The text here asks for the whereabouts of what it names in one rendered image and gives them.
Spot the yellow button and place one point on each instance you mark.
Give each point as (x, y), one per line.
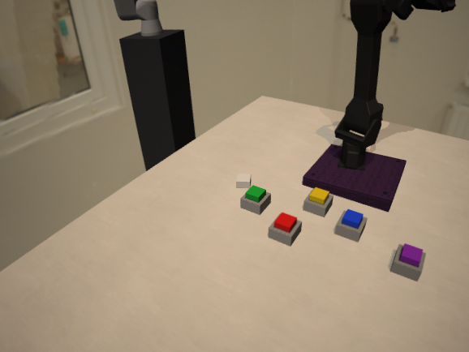
(318, 202)

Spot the green button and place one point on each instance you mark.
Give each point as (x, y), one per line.
(255, 200)

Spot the purple button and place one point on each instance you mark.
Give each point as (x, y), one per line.
(408, 262)

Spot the red button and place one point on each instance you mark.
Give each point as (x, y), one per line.
(285, 229)

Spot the small beige block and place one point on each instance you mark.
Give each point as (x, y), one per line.
(243, 181)

